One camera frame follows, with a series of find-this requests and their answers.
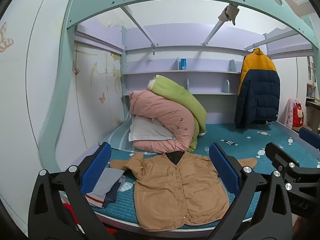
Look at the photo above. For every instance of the lilac wall shelf unit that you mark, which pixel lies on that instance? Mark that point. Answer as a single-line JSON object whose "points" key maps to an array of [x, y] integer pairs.
{"points": [[175, 52]]}

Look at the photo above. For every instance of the white pillow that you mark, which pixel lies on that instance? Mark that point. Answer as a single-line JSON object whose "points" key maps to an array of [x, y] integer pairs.
{"points": [[147, 130]]}

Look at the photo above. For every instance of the pink quilt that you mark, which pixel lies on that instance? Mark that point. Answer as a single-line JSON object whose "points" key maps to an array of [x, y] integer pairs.
{"points": [[162, 110]]}

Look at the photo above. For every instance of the person's red garment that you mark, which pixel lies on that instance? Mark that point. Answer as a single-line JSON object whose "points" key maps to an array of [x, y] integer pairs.
{"points": [[72, 215]]}

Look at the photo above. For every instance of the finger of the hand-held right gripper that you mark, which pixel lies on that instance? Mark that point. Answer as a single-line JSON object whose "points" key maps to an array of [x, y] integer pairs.
{"points": [[310, 136], [280, 156]]}

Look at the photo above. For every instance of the pink fluffy coat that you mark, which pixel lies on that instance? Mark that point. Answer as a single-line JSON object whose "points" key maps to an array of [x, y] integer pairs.
{"points": [[288, 115]]}

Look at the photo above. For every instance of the small blue box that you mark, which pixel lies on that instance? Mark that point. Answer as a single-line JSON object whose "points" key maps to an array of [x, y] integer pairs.
{"points": [[184, 64]]}

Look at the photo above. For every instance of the beige cloth on rail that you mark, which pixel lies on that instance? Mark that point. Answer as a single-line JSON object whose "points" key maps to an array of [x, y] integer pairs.
{"points": [[228, 13]]}

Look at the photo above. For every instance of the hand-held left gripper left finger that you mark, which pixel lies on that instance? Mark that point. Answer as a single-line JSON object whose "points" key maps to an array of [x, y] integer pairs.
{"points": [[98, 165]]}

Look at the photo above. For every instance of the tan button-up shirt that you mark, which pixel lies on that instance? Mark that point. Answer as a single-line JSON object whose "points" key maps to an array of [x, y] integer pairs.
{"points": [[170, 192]]}

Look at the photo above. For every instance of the red cartoon bag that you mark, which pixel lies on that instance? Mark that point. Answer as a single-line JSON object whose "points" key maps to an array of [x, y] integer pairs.
{"points": [[298, 117]]}

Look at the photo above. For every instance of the small picture frame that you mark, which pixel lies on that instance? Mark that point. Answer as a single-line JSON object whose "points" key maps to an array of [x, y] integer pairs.
{"points": [[311, 90]]}

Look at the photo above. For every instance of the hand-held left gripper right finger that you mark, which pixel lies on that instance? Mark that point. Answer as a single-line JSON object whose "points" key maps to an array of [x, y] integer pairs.
{"points": [[222, 167]]}

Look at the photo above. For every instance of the grey folded pants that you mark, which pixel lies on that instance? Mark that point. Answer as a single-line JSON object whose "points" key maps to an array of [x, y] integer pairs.
{"points": [[107, 182]]}

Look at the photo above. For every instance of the yellow and navy puffer jacket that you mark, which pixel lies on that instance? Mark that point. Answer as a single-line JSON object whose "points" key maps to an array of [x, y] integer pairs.
{"points": [[257, 92]]}

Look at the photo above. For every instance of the green quilt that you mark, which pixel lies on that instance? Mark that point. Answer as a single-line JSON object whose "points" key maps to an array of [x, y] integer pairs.
{"points": [[180, 95]]}

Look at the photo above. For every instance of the beige butterfly wall sticker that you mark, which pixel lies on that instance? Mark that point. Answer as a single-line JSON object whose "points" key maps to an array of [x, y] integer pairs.
{"points": [[5, 40]]}

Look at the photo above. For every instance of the teal striped pillow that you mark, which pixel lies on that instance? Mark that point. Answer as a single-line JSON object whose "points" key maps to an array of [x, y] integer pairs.
{"points": [[115, 135]]}

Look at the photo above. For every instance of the wooden cabinet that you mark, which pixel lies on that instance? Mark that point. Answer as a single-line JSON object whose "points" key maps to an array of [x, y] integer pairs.
{"points": [[313, 115]]}

